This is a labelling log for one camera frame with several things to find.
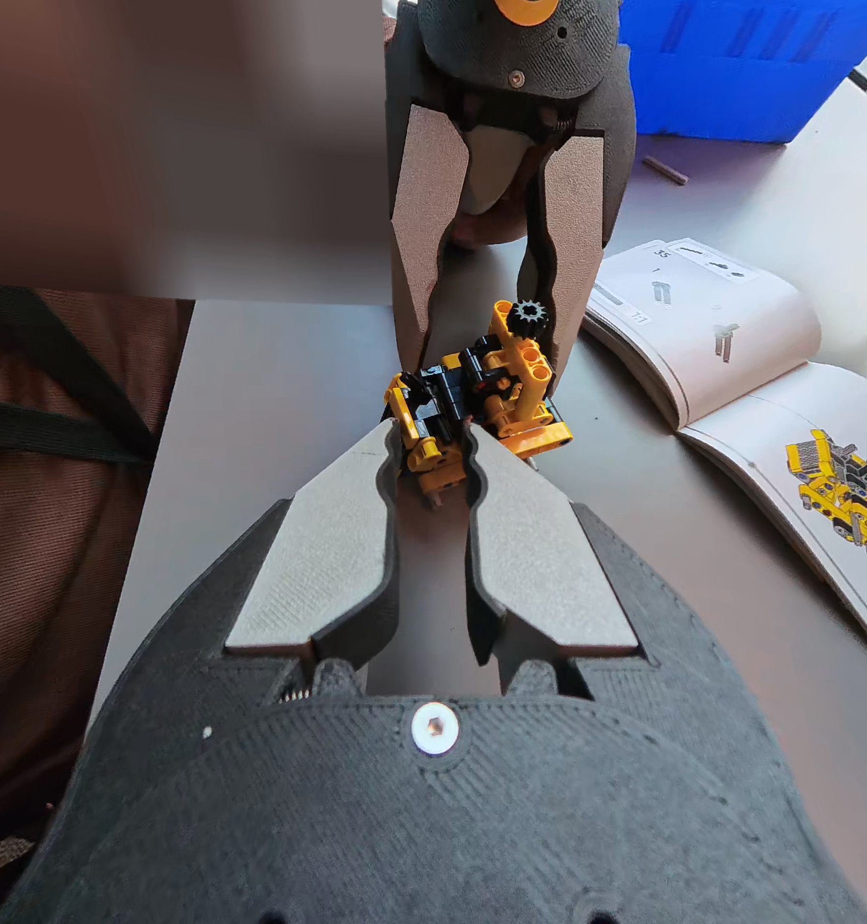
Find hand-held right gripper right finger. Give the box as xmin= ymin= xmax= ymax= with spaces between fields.
xmin=464 ymin=422 xmax=640 ymax=668

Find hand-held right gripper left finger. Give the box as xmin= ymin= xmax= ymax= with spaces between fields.
xmin=224 ymin=417 xmax=401 ymax=670

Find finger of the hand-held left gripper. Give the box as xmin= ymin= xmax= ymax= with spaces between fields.
xmin=390 ymin=103 xmax=472 ymax=374
xmin=516 ymin=133 xmax=608 ymax=392

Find yellow black lego model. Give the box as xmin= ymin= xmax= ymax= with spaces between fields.
xmin=383 ymin=298 xmax=573 ymax=506

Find person's left hand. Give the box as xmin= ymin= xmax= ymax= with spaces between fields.
xmin=451 ymin=204 xmax=530 ymax=251

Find small dark brown rod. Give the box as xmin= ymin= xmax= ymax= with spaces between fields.
xmin=641 ymin=154 xmax=690 ymax=187

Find open instruction booklet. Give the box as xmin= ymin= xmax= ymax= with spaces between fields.
xmin=581 ymin=238 xmax=867 ymax=665

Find blue plastic bin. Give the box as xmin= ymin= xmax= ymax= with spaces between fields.
xmin=617 ymin=0 xmax=867 ymax=145

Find black strap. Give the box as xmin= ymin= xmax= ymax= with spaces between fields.
xmin=0 ymin=283 xmax=158 ymax=464

